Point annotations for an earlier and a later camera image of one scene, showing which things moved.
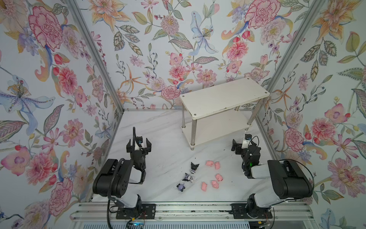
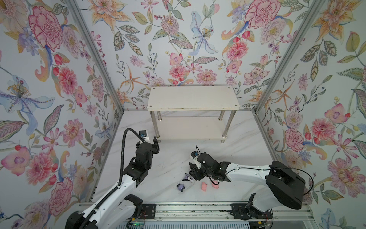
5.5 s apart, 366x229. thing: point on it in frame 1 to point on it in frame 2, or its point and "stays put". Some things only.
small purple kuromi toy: [180, 187] stays put
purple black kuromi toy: [188, 178] stays put
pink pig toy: [204, 186] stays put
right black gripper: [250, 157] to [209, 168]
